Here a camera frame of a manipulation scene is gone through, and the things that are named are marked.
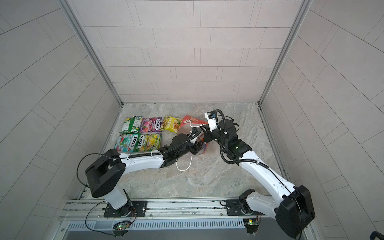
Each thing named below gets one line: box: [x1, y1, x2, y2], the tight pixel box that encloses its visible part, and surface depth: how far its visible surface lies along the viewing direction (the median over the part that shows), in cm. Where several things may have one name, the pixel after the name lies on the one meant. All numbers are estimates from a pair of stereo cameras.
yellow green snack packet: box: [160, 115, 183, 133], surface depth 101 cm
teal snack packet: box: [114, 133, 142, 153], surface depth 93 cm
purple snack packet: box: [140, 117, 163, 133], surface depth 101 cm
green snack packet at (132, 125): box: [119, 116, 143, 134], surface depth 101 cm
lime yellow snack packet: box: [137, 133, 162, 152], surface depth 93 cm
